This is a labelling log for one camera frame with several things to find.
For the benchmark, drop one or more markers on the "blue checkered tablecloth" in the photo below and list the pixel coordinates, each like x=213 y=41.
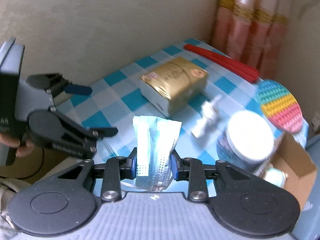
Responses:
x=116 y=99

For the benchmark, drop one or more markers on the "blue round plush toy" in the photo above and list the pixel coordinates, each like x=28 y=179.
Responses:
x=275 y=177

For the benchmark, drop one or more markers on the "person hand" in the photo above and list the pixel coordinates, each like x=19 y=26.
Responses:
x=21 y=150

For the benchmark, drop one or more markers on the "gold tissue pack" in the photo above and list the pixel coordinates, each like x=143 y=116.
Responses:
x=170 y=86

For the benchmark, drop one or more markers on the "rainbow pop-it toy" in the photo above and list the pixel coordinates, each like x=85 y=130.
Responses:
x=279 y=106

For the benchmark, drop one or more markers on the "red folded fan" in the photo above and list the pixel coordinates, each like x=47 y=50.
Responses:
x=244 y=71

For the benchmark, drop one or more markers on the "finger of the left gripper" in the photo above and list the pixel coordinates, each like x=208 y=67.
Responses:
x=55 y=131
x=77 y=89

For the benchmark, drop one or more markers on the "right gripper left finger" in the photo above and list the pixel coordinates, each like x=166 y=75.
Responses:
x=116 y=169

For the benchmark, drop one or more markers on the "clear jar white lid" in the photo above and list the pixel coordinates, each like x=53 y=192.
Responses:
x=246 y=142

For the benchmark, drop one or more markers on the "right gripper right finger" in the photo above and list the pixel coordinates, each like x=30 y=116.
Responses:
x=192 y=171

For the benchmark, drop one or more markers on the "cardboard box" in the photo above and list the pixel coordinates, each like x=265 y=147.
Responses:
x=290 y=158

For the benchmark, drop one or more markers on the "pink curtain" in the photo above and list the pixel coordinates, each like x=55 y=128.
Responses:
x=252 y=32

